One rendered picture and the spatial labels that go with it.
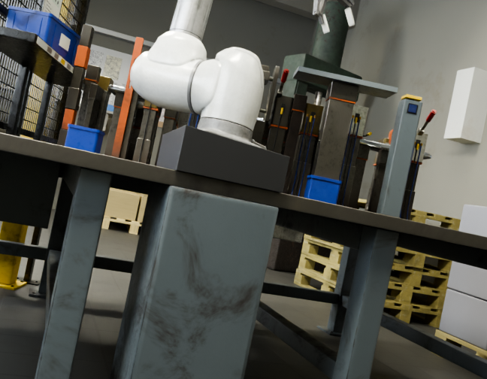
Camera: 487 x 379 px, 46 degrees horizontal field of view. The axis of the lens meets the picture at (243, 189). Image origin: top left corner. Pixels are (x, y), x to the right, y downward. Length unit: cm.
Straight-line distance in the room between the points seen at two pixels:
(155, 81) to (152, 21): 661
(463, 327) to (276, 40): 608
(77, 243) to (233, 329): 46
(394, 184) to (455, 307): 149
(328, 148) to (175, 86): 71
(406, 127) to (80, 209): 124
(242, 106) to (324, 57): 477
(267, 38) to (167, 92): 706
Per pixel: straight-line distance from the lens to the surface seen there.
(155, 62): 168
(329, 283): 468
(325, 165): 210
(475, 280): 343
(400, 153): 217
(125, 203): 665
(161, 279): 146
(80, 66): 235
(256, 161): 149
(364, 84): 213
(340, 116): 213
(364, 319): 176
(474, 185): 510
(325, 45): 635
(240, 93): 157
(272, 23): 875
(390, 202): 216
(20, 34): 193
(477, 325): 339
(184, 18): 173
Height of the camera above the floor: 67
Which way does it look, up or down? 1 degrees up
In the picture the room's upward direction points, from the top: 12 degrees clockwise
